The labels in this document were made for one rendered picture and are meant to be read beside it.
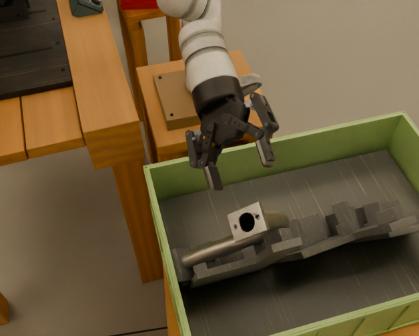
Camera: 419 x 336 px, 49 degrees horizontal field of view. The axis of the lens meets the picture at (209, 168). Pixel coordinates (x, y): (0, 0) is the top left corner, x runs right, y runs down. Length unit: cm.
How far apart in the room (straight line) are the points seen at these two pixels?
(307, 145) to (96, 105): 53
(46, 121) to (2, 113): 12
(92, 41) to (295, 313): 93
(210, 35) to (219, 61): 5
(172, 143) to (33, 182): 123
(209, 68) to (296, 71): 206
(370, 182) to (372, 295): 28
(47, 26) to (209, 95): 93
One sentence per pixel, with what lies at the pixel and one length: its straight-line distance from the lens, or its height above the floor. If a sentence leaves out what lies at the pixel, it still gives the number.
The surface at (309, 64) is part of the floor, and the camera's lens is 279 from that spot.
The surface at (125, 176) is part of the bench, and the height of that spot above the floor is 69.
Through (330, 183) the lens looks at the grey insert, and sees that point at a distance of 111.
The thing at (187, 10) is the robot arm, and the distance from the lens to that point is 76.
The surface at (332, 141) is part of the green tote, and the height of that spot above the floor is 92.
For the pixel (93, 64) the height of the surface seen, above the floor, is 90.
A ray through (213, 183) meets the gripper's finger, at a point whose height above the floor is 118.
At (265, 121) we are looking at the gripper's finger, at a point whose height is 127.
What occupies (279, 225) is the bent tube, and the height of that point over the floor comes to 114.
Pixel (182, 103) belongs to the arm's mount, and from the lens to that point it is 120.
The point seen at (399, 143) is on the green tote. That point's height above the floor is 89.
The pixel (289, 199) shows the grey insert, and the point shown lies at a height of 85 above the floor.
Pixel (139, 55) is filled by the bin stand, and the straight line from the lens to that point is 179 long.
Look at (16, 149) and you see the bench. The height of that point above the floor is 88.
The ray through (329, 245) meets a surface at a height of 103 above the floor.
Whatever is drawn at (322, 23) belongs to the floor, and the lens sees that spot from 314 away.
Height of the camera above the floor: 172
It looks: 52 degrees down
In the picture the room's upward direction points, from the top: straight up
